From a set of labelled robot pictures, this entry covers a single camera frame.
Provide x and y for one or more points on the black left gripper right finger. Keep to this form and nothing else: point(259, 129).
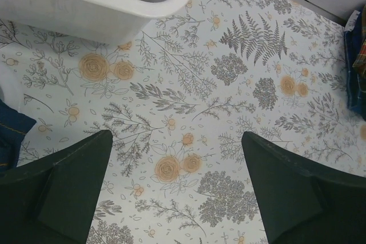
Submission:
point(303, 201)

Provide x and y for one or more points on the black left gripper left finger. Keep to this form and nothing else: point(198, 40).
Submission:
point(53, 199)

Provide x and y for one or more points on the stack of folded plaid shirts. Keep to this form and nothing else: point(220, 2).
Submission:
point(354, 43)

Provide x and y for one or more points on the dark blue denim garment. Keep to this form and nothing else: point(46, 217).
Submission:
point(14, 127)

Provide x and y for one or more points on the white perforated laundry basket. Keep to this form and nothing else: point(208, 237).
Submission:
point(11, 91)

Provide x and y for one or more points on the floral patterned table mat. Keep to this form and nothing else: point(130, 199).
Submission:
point(177, 99)

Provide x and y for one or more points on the white plastic bin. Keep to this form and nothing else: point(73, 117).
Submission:
point(106, 21)

